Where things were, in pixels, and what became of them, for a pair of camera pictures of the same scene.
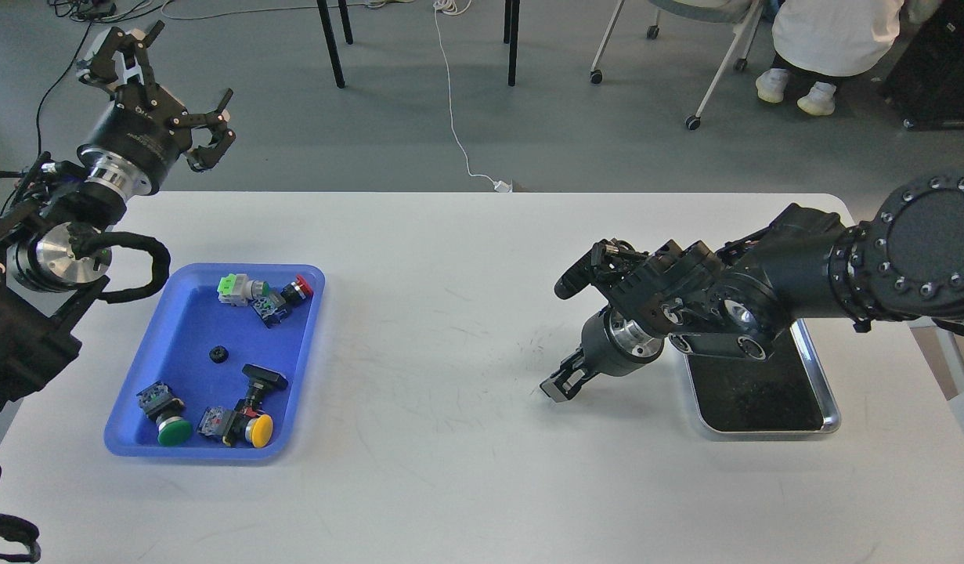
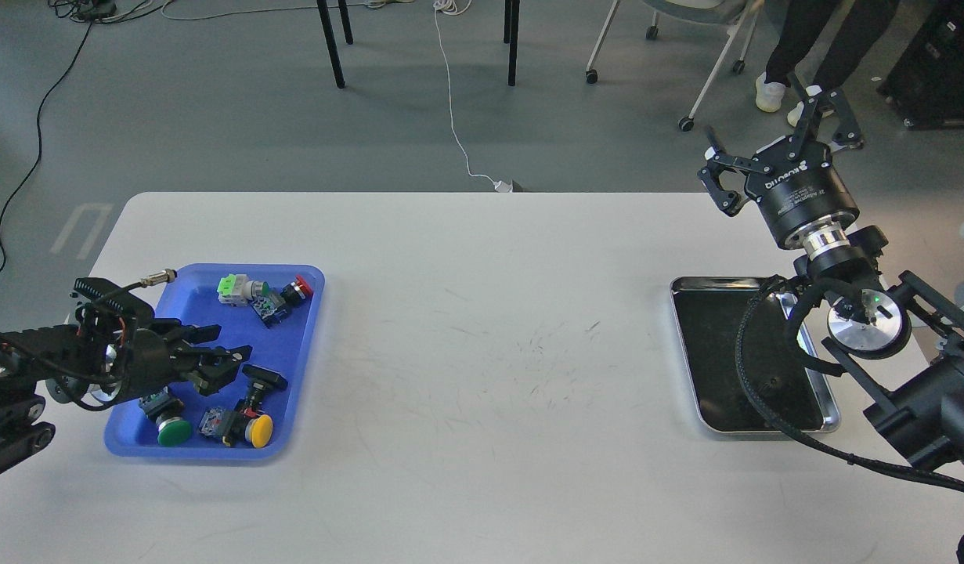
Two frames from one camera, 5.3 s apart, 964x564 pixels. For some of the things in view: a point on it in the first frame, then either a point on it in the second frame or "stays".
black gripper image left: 142,128 -> 149,363
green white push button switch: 236,290 stays
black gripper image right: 610,345 -> 803,199
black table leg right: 510,36 stays
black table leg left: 330,37 stays
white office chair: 741,15 stays
